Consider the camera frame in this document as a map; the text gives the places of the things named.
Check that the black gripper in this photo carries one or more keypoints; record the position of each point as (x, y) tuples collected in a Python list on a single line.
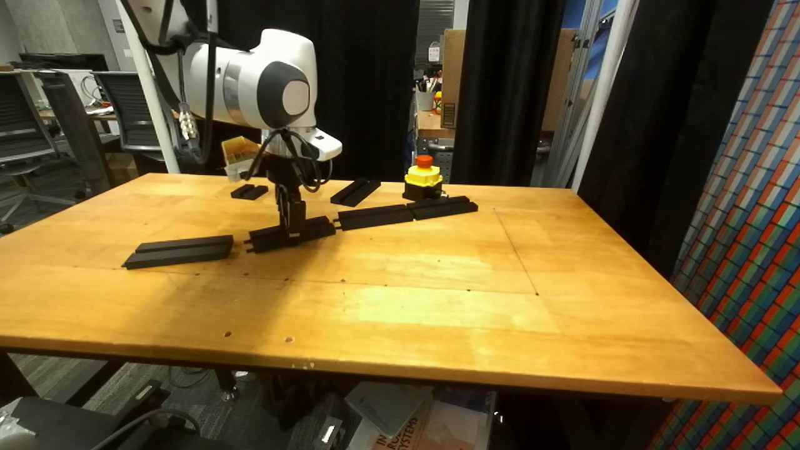
[(287, 179)]

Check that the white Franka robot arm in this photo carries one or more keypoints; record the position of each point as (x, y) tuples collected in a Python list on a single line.
[(250, 75)]

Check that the small black notched block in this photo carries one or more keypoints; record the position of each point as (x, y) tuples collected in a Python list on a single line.
[(250, 190)]

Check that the yellow emergency stop button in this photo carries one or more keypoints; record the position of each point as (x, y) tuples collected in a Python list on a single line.
[(424, 175)]

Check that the wide black curtain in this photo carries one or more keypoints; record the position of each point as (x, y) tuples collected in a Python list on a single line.
[(365, 83)]

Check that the grey mesh office chair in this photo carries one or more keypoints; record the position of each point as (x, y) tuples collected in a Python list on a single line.
[(129, 103), (65, 115)]

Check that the brown cardboard box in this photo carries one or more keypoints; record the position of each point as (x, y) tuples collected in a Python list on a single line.
[(454, 75)]

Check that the white box with orange print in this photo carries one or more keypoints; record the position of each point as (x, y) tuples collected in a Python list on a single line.
[(415, 425)]

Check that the narrow black curtain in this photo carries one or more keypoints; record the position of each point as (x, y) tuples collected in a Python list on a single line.
[(509, 92)]

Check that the black curtain beside backdrop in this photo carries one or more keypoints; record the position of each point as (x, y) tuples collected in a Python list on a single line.
[(665, 127)]

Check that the multicolour woven backdrop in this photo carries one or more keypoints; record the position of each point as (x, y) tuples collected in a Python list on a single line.
[(751, 209)]

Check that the orange-green wrist camera bar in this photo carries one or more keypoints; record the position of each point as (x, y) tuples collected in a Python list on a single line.
[(237, 154)]

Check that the white door frame post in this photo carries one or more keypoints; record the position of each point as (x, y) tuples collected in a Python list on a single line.
[(605, 83)]

